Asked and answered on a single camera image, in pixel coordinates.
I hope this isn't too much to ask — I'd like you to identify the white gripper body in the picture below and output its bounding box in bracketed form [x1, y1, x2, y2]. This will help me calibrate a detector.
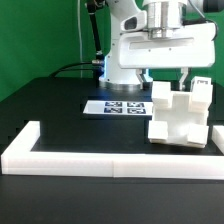
[118, 12, 217, 69]

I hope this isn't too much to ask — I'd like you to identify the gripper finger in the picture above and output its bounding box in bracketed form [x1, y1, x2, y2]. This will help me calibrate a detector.
[136, 69, 149, 90]
[179, 67, 189, 90]

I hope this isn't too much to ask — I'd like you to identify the white tagged cube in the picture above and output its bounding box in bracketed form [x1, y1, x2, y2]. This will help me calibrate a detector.
[191, 76, 211, 87]

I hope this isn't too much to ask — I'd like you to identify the white chair seat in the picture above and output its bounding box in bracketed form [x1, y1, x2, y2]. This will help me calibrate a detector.
[148, 107, 209, 148]

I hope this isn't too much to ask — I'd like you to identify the white chair back frame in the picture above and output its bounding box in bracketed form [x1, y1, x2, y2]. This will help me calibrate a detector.
[151, 81, 213, 113]

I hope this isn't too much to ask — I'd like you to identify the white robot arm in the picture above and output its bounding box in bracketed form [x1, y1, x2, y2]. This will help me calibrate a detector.
[86, 0, 224, 90]

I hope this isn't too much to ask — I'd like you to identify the white marker sheet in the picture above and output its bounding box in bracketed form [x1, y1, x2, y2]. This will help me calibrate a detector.
[83, 100, 153, 116]

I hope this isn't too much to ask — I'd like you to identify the white part at right edge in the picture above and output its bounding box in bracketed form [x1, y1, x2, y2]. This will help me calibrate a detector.
[212, 125, 224, 155]

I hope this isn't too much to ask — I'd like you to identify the black cable bundle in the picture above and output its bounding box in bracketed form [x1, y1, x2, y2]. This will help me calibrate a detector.
[49, 0, 107, 78]

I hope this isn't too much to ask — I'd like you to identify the white thin cable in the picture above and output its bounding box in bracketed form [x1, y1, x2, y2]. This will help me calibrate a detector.
[77, 0, 84, 79]

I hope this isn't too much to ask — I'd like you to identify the white U-shaped boundary frame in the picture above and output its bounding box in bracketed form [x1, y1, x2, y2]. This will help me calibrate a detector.
[1, 121, 224, 180]

